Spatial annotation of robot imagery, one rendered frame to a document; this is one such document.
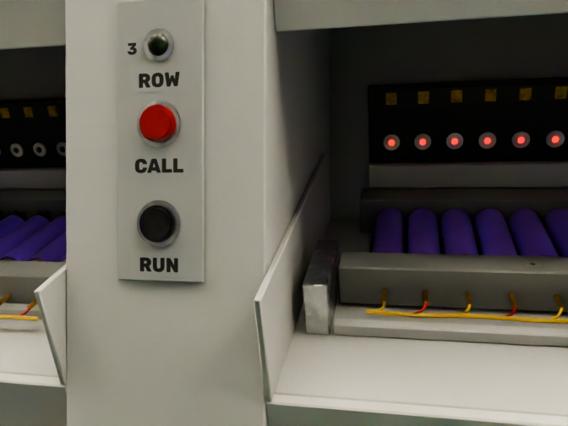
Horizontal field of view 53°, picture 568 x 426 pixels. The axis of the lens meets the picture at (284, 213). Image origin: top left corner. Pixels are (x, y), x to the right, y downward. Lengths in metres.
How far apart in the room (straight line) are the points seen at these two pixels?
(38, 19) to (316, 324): 0.20
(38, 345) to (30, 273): 0.04
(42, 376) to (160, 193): 0.11
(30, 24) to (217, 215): 0.14
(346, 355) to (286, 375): 0.03
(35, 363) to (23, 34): 0.16
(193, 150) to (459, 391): 0.15
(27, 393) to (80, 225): 0.08
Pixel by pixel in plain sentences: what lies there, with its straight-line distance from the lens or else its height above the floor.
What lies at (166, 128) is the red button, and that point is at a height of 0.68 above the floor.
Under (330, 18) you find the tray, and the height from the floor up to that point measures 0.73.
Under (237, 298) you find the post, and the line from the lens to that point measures 0.25.
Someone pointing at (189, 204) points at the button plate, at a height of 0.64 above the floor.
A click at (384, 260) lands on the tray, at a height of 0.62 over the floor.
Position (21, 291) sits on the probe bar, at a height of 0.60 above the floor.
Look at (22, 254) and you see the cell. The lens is 0.39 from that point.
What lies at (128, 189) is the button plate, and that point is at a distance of 0.26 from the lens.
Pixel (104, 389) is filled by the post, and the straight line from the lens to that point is 0.28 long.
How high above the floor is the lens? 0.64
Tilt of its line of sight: 1 degrees down
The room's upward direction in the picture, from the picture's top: straight up
